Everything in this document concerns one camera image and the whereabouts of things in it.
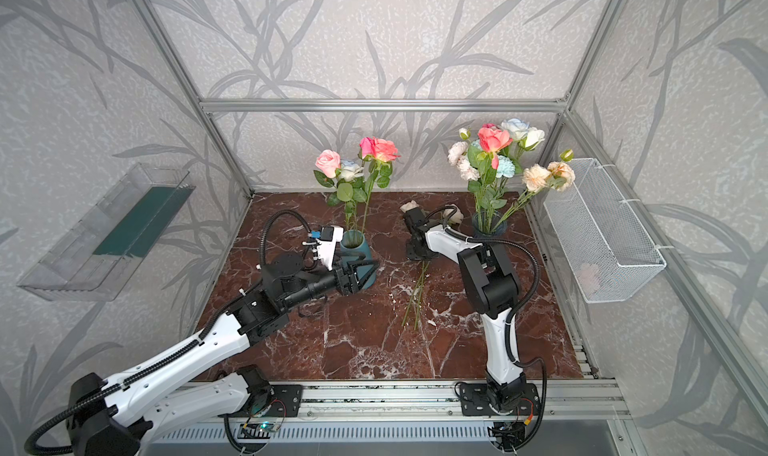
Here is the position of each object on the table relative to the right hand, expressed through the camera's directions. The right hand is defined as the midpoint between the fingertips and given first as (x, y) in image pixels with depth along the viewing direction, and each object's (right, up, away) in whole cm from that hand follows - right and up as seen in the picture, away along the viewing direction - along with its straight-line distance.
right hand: (418, 245), depth 103 cm
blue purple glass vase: (+20, +8, -18) cm, 27 cm away
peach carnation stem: (+10, +26, -21) cm, 35 cm away
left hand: (-11, +1, -37) cm, 38 cm away
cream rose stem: (0, -12, -9) cm, 15 cm away
